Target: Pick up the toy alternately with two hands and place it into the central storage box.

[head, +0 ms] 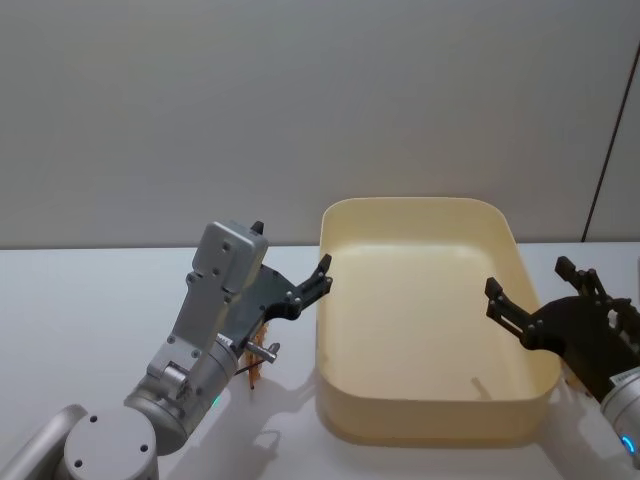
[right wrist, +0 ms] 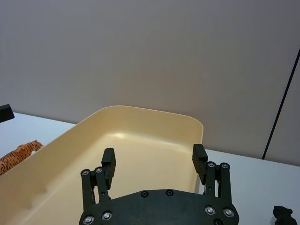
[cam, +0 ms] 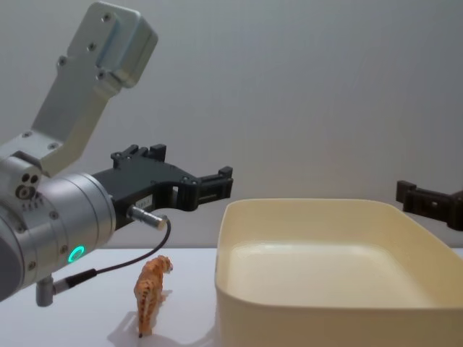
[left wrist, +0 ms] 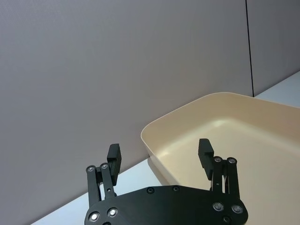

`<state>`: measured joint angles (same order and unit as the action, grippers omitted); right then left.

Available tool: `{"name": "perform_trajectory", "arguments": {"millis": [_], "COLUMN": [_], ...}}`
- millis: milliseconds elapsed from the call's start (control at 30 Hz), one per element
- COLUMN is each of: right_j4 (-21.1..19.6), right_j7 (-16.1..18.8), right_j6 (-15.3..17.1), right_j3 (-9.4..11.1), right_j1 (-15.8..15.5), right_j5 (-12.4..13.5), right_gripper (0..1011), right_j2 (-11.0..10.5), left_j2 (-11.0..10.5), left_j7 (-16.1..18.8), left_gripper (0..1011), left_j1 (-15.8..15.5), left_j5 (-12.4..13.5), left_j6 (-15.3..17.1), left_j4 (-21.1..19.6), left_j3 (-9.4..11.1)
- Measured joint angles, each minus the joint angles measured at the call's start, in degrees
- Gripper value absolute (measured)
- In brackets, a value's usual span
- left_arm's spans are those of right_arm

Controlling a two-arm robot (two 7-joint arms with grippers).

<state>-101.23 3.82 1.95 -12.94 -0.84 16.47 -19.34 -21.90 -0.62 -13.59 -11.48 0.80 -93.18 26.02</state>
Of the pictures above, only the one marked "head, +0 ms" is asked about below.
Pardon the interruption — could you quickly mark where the cream plastic tub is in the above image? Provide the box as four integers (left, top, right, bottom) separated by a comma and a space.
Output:
314, 197, 562, 447

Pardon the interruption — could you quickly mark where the thin dark pole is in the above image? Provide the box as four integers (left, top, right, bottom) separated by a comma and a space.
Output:
581, 0, 640, 244

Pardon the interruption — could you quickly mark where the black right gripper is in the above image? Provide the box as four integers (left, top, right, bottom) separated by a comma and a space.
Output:
484, 255, 640, 402

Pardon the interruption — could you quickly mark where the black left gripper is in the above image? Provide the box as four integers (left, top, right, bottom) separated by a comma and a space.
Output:
227, 220, 335, 347

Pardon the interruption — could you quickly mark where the orange cable with silver plug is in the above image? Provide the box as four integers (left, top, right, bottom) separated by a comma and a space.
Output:
233, 323, 282, 392

